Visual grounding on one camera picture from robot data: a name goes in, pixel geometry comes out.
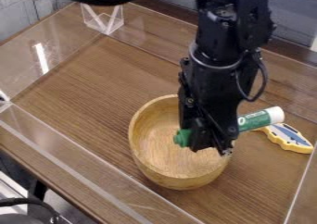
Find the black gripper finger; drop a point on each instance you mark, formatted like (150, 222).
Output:
(188, 111)
(204, 135)

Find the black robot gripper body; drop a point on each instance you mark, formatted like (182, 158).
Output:
(210, 85)

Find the brown wooden bowl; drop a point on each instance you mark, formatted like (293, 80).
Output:
(169, 165)

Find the green Expo marker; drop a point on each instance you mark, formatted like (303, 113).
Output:
(252, 121)

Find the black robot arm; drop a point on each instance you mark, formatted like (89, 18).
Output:
(233, 29)

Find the yellow blue fish toy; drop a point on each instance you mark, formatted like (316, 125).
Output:
(288, 138)

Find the black table leg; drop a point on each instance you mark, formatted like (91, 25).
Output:
(39, 190)

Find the clear acrylic tray wall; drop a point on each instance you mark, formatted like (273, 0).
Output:
(77, 83)

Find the clear acrylic corner bracket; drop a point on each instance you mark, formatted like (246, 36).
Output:
(103, 22)

